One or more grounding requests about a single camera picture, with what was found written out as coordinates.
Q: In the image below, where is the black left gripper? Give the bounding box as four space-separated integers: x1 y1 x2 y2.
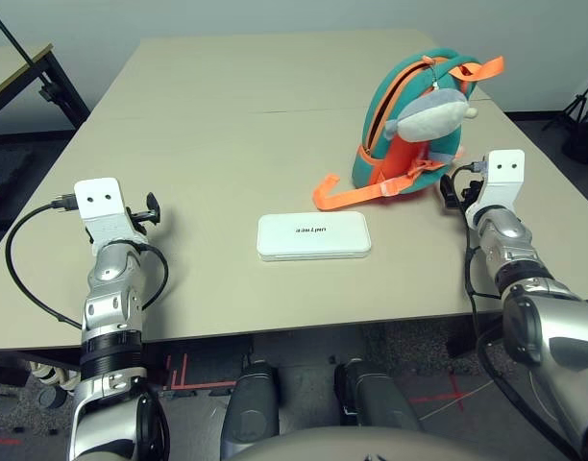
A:
126 191 163 237

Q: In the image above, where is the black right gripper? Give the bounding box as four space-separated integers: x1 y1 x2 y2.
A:
440 165 485 212

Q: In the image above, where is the teal and orange backpack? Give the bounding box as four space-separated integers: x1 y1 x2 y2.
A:
312 46 506 213

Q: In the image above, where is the grey white plush toy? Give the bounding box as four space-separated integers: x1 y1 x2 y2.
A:
383 87 480 164

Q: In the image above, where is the white plastic pencil case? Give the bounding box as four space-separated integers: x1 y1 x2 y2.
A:
256 210 373 263

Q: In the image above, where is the black bag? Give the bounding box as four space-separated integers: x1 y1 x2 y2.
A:
561 108 588 165

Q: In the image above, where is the black table foot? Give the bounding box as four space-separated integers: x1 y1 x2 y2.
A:
446 328 482 359

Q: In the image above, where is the black tripod stand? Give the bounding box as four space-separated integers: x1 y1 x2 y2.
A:
542 71 588 133

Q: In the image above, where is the grey left robot leg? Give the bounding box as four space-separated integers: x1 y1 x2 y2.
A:
220 359 282 457

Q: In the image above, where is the grey robot leg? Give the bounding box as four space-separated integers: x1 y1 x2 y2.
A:
334 357 423 433
220 359 282 457

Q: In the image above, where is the thin black diagonal rod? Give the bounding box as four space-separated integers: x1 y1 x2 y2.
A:
0 4 60 103

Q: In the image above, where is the grey right robot leg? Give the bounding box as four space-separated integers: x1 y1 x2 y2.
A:
334 357 423 433

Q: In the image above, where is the beige robot torso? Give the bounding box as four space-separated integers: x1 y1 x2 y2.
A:
235 426 572 461

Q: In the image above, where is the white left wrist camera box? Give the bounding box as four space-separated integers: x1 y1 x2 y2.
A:
74 177 149 251

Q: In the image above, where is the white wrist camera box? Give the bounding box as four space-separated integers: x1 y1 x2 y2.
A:
74 177 149 251
465 149 526 227

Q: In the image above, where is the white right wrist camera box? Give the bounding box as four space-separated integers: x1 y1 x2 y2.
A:
465 149 526 227

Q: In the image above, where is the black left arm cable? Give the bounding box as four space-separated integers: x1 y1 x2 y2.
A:
5 193 170 332

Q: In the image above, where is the wood top black frame table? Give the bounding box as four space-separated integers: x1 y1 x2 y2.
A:
0 42 91 136

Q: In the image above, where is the thin white floor cord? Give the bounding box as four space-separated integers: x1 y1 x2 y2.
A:
421 381 495 424

